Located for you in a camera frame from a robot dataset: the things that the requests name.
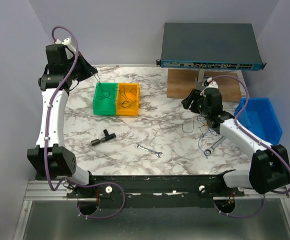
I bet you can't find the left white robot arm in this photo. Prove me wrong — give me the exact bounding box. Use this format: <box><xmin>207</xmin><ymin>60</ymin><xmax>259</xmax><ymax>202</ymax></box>
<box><xmin>27</xmin><ymin>41</ymin><xmax>98</xmax><ymax>198</ymax></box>

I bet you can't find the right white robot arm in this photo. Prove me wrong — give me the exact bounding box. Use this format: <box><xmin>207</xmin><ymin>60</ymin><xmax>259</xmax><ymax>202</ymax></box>
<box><xmin>181</xmin><ymin>87</ymin><xmax>290</xmax><ymax>196</ymax></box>

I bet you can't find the brown wooden board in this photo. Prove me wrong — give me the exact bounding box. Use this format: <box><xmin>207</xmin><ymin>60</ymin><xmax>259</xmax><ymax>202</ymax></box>
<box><xmin>167</xmin><ymin>68</ymin><xmax>242</xmax><ymax>103</ymax></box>

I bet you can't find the green plastic bin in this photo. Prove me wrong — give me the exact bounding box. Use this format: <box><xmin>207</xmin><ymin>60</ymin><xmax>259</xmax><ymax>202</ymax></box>
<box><xmin>93</xmin><ymin>82</ymin><xmax>118</xmax><ymax>116</ymax></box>

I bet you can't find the ratcheting combination wrench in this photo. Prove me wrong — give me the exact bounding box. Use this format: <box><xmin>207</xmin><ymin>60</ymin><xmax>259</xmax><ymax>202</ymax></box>
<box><xmin>204</xmin><ymin>136</ymin><xmax>226</xmax><ymax>156</ymax></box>

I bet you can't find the orange plastic bin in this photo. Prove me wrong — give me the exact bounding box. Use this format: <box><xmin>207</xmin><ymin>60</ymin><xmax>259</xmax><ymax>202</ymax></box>
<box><xmin>116</xmin><ymin>82</ymin><xmax>140</xmax><ymax>117</ymax></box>

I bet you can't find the blue plastic bin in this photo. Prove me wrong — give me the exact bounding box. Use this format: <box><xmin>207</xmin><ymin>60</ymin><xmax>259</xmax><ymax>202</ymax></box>
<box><xmin>238</xmin><ymin>97</ymin><xmax>282</xmax><ymax>145</ymax></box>

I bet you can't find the black T-shaped pipe fitting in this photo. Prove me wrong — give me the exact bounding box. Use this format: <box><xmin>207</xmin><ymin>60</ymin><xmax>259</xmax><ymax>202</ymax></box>
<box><xmin>91</xmin><ymin>129</ymin><xmax>116</xmax><ymax>146</ymax></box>

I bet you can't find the small open-end wrench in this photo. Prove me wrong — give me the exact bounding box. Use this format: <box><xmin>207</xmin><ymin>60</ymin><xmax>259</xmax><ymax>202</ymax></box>
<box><xmin>134</xmin><ymin>143</ymin><xmax>163</xmax><ymax>158</ymax></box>

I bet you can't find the grey metal switch stand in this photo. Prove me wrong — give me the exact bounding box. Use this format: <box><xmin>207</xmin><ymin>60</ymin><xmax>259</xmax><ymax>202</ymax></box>
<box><xmin>195</xmin><ymin>69</ymin><xmax>210</xmax><ymax>91</ymax></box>

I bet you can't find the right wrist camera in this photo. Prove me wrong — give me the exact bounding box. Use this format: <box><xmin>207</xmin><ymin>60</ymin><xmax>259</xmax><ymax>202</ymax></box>
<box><xmin>200</xmin><ymin>77</ymin><xmax>218</xmax><ymax>96</ymax></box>

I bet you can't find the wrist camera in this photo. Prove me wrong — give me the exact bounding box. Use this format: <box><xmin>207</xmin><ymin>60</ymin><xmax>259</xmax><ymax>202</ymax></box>
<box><xmin>54</xmin><ymin>37</ymin><xmax>76</xmax><ymax>52</ymax></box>
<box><xmin>200</xmin><ymin>77</ymin><xmax>218</xmax><ymax>96</ymax></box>

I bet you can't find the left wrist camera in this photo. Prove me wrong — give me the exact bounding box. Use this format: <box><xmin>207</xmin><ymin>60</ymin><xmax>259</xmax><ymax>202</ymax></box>
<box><xmin>54</xmin><ymin>37</ymin><xmax>76</xmax><ymax>52</ymax></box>

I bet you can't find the grey network switch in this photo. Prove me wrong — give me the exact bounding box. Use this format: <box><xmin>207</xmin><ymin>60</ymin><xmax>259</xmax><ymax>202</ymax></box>
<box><xmin>156</xmin><ymin>22</ymin><xmax>266</xmax><ymax>71</ymax></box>

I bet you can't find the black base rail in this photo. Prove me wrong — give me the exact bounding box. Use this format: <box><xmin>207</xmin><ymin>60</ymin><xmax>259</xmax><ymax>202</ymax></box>
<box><xmin>59</xmin><ymin>174</ymin><xmax>244</xmax><ymax>212</ymax></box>

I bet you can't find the aluminium frame rail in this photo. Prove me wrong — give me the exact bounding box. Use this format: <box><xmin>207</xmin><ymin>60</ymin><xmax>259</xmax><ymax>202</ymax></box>
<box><xmin>24</xmin><ymin>65</ymin><xmax>72</xmax><ymax>201</ymax></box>

